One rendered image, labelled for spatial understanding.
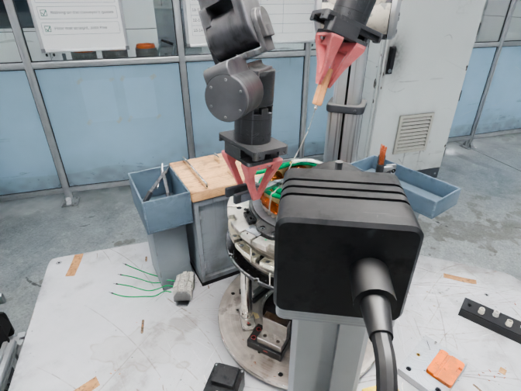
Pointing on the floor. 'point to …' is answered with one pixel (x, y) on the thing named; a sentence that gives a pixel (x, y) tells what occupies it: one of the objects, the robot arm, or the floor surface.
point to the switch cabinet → (418, 82)
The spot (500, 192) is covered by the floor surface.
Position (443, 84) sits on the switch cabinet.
